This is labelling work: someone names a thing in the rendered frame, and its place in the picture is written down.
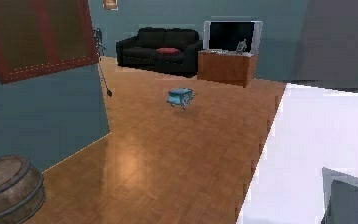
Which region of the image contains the light blue box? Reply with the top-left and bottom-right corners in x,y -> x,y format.
166,87 -> 196,110

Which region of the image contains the red cushion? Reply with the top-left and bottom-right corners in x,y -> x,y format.
155,47 -> 181,56

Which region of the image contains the brown wooden television cabinet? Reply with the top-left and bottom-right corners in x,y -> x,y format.
197,49 -> 258,88

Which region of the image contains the black sofa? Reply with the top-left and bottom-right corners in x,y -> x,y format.
115,27 -> 204,77

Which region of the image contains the grey statuette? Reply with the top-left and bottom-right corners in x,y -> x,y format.
235,38 -> 248,55

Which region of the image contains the black floor lamp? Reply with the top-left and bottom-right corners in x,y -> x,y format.
92,28 -> 114,98

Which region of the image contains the silver framed television set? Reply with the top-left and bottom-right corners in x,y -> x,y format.
202,20 -> 264,55

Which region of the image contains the small gold framed picture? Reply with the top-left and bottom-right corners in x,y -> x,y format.
102,0 -> 119,11

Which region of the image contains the brown wooden barrel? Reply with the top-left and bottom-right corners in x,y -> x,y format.
0,155 -> 47,224

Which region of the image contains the grey cabinet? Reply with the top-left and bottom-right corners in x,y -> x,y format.
321,167 -> 358,224

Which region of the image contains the red framed brown wall picture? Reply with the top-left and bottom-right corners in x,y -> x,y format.
0,0 -> 100,85

